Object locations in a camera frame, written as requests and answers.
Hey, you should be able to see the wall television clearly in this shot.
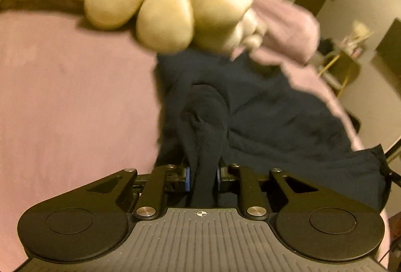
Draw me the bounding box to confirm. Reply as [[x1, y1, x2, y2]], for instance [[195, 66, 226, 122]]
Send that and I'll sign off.
[[375, 18, 401, 69]]

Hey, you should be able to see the mauve bed cover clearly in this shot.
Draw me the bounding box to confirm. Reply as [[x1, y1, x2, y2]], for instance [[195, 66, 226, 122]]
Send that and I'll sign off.
[[0, 10, 391, 264]]

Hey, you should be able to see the cream flower plush cushion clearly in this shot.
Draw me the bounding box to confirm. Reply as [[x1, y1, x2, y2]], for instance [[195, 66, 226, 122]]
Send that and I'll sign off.
[[84, 0, 255, 55]]

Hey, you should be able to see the mauve pillow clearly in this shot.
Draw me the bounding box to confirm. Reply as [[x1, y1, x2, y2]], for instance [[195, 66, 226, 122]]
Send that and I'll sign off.
[[238, 0, 321, 66]]

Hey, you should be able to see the wrapped flower bouquet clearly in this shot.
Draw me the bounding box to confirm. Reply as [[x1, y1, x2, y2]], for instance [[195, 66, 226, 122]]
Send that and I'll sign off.
[[344, 20, 373, 57]]

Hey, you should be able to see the black cloth on stool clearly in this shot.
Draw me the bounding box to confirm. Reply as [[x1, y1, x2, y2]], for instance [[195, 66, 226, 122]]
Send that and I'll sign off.
[[318, 38, 336, 57]]

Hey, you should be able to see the side table with yellow legs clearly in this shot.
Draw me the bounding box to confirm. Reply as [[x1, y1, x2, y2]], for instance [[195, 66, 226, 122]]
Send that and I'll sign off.
[[316, 49, 361, 97]]

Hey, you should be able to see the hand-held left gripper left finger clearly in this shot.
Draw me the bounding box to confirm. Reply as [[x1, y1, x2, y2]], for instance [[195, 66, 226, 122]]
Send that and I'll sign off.
[[84, 164, 192, 220]]

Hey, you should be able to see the navy zip jacket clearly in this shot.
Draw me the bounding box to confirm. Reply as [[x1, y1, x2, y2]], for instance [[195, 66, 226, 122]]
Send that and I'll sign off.
[[155, 49, 394, 214]]

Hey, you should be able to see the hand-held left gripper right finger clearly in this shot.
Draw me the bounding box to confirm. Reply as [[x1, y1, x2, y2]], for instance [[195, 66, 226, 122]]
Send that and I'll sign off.
[[216, 164, 321, 220]]

